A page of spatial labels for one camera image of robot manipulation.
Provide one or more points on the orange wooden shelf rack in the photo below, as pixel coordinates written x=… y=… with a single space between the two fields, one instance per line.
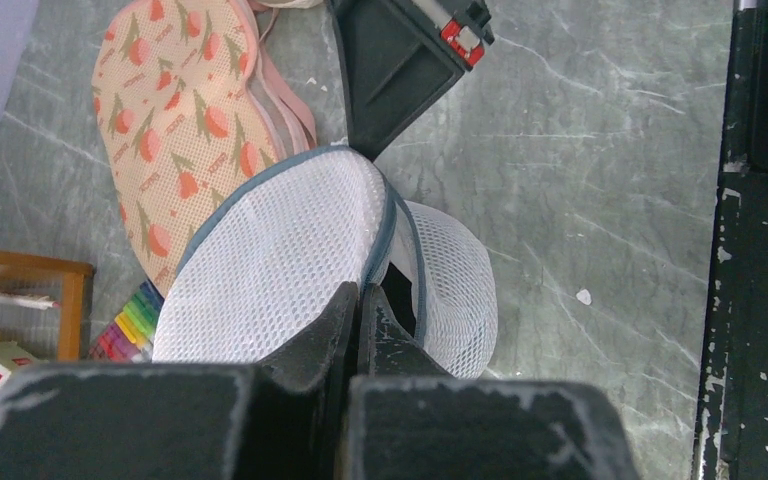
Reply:
x=44 y=304

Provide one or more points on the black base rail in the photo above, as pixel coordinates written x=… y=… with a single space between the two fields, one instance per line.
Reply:
x=731 y=438

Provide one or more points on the pack of coloured markers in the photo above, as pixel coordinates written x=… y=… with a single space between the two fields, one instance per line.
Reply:
x=129 y=337

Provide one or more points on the white mesh laundry bag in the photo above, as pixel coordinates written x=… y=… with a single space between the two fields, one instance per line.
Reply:
x=266 y=262

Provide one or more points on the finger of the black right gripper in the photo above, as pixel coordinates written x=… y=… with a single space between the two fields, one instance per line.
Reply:
x=398 y=57

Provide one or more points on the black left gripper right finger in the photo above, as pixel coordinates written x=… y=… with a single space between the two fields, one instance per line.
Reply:
x=406 y=418

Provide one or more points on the peach patterned laundry bag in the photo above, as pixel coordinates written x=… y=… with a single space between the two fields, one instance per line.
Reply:
x=190 y=107

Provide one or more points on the cream round laundry bag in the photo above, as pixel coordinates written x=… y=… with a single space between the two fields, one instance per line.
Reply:
x=284 y=4

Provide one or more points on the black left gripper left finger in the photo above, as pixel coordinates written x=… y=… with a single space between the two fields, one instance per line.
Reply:
x=277 y=418

